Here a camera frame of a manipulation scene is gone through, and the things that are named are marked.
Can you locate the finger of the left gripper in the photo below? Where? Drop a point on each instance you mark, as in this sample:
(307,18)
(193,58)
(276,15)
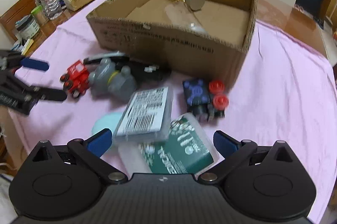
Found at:
(50,94)
(34,64)

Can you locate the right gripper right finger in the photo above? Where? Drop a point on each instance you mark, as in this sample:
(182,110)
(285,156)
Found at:
(234,153)

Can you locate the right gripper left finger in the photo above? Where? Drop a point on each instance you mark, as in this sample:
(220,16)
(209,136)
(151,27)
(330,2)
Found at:
(89,151)

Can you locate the red toy train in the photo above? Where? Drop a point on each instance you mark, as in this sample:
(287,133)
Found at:
(75,80)

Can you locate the light blue egg case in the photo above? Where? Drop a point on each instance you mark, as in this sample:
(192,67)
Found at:
(108,121)

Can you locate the grey mouse figurine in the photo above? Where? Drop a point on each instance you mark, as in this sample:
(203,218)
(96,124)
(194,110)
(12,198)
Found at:
(107,80)

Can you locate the dark blue toy train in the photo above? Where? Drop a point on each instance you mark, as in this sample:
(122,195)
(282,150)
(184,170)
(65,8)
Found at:
(206,100)

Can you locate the clear lead refill box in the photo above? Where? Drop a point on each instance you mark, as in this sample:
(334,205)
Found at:
(147,117)

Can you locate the correction tape dispenser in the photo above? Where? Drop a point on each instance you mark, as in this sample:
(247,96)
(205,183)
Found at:
(115,56)

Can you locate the black digital timer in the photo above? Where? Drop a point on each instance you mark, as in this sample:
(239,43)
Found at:
(143,71)

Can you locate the yellow white small box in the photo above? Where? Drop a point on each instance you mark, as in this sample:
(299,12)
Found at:
(27,46)

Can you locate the green cap toothpick holder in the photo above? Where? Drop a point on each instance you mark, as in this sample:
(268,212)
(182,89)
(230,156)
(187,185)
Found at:
(39,14)

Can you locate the pink table cloth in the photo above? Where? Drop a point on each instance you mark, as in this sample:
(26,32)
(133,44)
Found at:
(285,91)

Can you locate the cardboard box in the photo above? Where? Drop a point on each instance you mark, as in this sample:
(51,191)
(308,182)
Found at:
(202,38)

